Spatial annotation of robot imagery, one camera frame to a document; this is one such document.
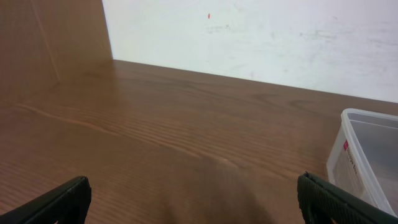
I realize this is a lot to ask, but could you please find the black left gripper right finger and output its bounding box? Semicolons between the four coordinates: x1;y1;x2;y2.
297;172;397;224

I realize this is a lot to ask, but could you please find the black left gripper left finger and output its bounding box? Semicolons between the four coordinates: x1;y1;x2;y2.
1;176;91;224

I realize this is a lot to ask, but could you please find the clear plastic container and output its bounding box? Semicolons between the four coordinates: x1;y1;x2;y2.
326;108;397;217

